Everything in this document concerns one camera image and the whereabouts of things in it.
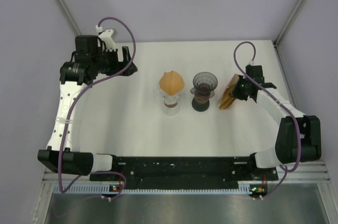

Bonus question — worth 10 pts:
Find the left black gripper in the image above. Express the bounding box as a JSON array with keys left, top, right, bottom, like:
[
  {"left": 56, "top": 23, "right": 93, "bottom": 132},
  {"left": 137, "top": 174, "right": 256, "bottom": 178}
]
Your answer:
[{"left": 91, "top": 46, "right": 136, "bottom": 76}]

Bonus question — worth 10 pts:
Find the grey plastic dripper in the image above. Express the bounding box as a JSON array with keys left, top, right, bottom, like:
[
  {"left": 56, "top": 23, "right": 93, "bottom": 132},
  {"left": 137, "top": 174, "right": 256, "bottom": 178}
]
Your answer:
[{"left": 190, "top": 72, "right": 218, "bottom": 98}]

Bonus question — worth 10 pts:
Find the red-topped dark flask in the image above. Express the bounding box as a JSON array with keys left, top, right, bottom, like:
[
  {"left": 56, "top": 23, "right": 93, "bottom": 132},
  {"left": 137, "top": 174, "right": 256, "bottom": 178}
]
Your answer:
[{"left": 192, "top": 94, "right": 210, "bottom": 112}]

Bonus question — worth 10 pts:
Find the single brown coffee filter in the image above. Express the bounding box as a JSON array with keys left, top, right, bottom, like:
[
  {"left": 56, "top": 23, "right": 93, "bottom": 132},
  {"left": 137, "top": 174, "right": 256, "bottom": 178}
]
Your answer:
[{"left": 159, "top": 71, "right": 185, "bottom": 96}]

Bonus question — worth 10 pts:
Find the clear glass dripper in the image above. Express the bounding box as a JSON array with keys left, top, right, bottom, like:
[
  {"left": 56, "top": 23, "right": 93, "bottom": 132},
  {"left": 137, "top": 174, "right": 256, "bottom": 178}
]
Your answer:
[{"left": 158, "top": 88, "right": 181, "bottom": 106}]

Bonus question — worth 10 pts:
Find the glass beaker with brown band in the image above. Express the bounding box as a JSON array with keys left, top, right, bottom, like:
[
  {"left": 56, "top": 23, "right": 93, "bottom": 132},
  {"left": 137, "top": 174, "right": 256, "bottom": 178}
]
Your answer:
[{"left": 162, "top": 102, "right": 180, "bottom": 116}]

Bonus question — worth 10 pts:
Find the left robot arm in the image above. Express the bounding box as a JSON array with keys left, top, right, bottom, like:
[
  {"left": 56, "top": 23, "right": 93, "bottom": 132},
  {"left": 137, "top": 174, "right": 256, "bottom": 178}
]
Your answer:
[{"left": 37, "top": 35, "right": 138, "bottom": 180}]

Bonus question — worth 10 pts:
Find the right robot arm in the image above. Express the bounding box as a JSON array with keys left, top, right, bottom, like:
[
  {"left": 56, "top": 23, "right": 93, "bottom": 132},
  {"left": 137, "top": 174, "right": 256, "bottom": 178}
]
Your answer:
[{"left": 230, "top": 65, "right": 322, "bottom": 180}]

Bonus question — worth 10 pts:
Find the brown coffee filter stack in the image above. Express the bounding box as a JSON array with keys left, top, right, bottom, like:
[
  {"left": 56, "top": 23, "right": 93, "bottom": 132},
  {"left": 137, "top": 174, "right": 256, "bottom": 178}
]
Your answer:
[{"left": 218, "top": 74, "right": 239, "bottom": 110}]

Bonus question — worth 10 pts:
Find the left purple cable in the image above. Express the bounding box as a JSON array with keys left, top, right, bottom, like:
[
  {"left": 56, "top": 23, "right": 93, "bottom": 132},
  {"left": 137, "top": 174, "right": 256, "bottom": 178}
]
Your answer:
[{"left": 58, "top": 17, "right": 136, "bottom": 200}]

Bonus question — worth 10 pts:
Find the purple cable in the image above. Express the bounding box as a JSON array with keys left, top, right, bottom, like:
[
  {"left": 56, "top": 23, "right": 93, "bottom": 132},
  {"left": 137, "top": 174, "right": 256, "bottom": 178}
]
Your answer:
[
  {"left": 58, "top": 17, "right": 136, "bottom": 200},
  {"left": 233, "top": 41, "right": 302, "bottom": 199}
]

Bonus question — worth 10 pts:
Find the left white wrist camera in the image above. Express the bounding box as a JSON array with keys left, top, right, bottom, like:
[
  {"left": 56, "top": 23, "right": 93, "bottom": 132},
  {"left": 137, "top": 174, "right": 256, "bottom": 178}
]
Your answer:
[{"left": 96, "top": 25, "right": 116, "bottom": 51}]

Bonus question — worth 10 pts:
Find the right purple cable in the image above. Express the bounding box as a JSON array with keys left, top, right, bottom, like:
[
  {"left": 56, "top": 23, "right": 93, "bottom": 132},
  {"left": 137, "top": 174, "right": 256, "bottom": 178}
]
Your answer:
[{"left": 233, "top": 41, "right": 302, "bottom": 199}]

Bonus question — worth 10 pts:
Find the left aluminium frame post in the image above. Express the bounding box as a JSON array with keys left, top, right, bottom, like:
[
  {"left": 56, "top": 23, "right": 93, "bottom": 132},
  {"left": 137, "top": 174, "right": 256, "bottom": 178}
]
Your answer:
[{"left": 54, "top": 0, "right": 84, "bottom": 36}]

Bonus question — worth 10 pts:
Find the aluminium frame post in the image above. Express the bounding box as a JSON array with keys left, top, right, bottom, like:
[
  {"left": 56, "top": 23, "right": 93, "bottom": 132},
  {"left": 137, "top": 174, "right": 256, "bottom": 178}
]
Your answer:
[
  {"left": 54, "top": 0, "right": 84, "bottom": 36},
  {"left": 273, "top": 0, "right": 307, "bottom": 48}
]

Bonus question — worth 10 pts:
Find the aluminium front rail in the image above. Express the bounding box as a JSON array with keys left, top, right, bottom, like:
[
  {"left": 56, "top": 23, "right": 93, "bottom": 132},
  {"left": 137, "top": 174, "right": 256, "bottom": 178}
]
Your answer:
[{"left": 42, "top": 161, "right": 331, "bottom": 182}]

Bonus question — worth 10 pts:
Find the white slotted cable duct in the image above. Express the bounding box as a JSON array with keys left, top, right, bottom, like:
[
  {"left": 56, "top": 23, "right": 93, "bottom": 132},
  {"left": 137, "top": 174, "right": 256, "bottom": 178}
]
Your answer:
[{"left": 53, "top": 181, "right": 267, "bottom": 195}]

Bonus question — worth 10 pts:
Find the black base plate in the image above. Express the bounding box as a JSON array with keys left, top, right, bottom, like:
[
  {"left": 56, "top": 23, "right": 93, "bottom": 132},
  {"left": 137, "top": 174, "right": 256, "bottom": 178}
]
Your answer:
[{"left": 90, "top": 157, "right": 278, "bottom": 190}]

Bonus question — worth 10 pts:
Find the right aluminium frame post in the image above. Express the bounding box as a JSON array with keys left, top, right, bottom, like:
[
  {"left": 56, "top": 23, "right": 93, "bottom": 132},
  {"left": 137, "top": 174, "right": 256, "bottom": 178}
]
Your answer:
[{"left": 273, "top": 0, "right": 307, "bottom": 48}]

